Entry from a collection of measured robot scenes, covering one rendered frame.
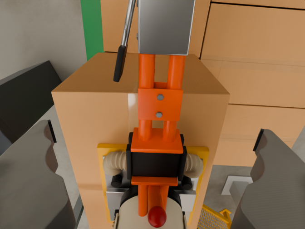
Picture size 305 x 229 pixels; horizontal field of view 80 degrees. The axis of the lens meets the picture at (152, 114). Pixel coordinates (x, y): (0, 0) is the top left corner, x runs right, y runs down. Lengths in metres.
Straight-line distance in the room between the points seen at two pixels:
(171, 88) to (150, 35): 0.07
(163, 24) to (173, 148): 0.17
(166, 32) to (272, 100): 0.85
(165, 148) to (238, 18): 0.65
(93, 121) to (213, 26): 0.58
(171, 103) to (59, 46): 1.28
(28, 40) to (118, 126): 1.21
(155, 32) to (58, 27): 1.25
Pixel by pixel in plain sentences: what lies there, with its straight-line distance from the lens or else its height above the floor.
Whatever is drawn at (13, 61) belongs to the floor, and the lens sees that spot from 1.68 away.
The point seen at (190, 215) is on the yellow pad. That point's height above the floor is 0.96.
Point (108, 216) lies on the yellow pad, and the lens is 0.71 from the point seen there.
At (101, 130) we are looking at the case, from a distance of 0.47.
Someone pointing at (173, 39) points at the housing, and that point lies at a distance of 0.23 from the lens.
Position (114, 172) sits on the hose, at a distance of 0.46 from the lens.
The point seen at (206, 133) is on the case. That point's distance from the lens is 0.48.
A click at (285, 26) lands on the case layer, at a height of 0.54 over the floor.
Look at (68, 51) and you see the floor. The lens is 1.46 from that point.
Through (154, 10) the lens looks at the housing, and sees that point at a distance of 0.23.
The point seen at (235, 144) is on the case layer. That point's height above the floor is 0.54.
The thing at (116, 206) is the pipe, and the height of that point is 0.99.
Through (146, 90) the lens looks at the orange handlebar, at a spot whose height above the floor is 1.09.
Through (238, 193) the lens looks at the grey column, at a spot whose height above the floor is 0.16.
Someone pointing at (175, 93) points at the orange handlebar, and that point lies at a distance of 0.25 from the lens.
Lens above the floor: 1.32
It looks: 60 degrees down
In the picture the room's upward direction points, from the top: 180 degrees clockwise
